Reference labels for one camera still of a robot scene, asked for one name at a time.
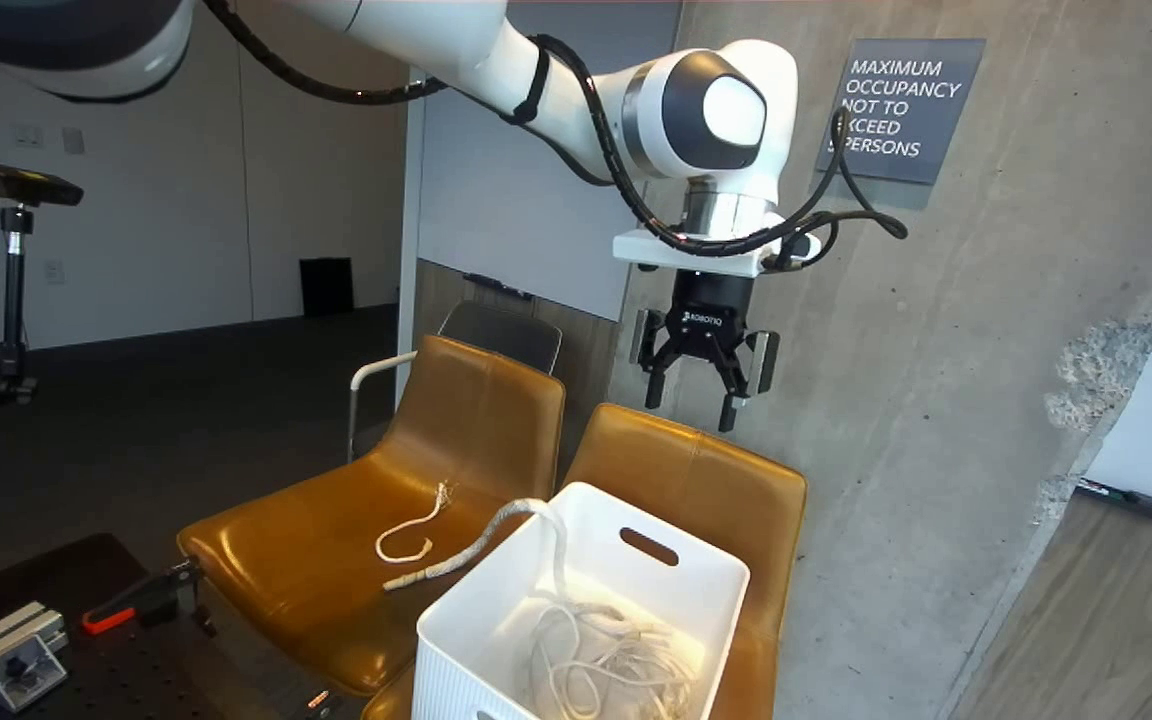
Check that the white plastic basket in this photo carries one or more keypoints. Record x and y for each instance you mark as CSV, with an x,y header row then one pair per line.
x,y
590,611

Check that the black red clamp tool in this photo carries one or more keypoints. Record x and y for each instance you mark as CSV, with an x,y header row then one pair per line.
x,y
146,602

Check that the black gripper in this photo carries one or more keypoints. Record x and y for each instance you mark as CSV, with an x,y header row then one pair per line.
x,y
708,317

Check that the aluminium rail bracket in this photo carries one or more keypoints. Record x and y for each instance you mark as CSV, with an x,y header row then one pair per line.
x,y
28,654

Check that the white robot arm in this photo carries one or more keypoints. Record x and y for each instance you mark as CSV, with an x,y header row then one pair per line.
x,y
708,117

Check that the golden chair with ropes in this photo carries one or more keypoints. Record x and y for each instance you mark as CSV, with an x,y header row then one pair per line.
x,y
311,564

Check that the grey occupancy sign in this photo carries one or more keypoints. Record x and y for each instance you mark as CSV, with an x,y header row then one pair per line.
x,y
903,105

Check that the black camera tripod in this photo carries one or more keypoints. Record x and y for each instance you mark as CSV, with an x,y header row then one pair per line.
x,y
20,195

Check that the wall whiteboard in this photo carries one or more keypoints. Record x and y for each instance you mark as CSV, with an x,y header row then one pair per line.
x,y
499,200

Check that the golden chair under basket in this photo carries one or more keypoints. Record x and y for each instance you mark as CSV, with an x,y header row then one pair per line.
x,y
703,487

